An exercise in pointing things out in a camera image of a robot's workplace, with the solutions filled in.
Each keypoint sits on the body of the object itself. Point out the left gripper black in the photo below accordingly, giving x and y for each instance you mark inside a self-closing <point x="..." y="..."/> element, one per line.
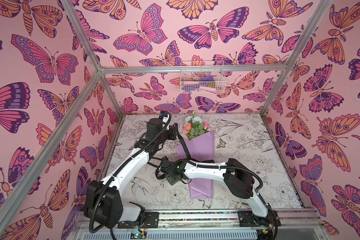
<point x="171" y="132"/>

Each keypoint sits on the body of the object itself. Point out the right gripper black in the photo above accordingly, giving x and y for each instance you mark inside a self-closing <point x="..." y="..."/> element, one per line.
<point x="169" y="176"/>

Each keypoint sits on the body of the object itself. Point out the black printed ribbon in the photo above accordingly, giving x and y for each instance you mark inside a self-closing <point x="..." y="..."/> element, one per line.
<point x="182" y="153"/>

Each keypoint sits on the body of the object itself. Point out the orange pink fake rose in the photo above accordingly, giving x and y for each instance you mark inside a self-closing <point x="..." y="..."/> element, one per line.
<point x="187" y="127"/>

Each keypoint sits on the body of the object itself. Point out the purple pink wrapping paper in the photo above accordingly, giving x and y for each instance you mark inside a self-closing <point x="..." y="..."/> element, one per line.
<point x="202" y="150"/>

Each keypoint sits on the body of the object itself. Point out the white fake flower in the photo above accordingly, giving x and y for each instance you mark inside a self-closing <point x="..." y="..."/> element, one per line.
<point x="193" y="118"/>

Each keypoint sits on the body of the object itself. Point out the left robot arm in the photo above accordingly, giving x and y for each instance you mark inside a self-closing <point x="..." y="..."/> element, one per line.
<point x="104" y="206"/>

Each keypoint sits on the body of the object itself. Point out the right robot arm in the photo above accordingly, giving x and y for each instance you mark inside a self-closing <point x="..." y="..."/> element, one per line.
<point x="239" y="180"/>

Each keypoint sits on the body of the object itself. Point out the white wire basket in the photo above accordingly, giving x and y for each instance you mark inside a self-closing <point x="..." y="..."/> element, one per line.
<point x="202" y="78"/>

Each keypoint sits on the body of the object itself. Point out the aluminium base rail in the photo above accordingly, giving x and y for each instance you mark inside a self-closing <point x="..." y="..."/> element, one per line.
<point x="294" y="224"/>

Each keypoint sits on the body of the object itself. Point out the aluminium frame structure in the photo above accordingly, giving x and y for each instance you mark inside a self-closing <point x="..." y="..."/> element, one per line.
<point x="14" y="201"/>

